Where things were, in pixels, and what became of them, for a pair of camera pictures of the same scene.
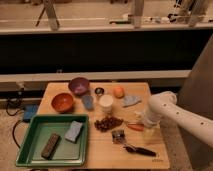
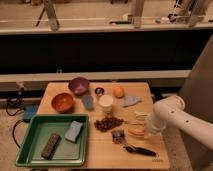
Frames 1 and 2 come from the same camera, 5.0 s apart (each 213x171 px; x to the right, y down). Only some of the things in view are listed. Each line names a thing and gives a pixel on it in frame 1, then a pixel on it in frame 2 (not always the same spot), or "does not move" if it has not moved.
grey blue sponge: [73, 131] does not move
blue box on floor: [29, 111] does not move
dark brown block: [50, 146] does not move
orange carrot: [136, 126] → [136, 132]
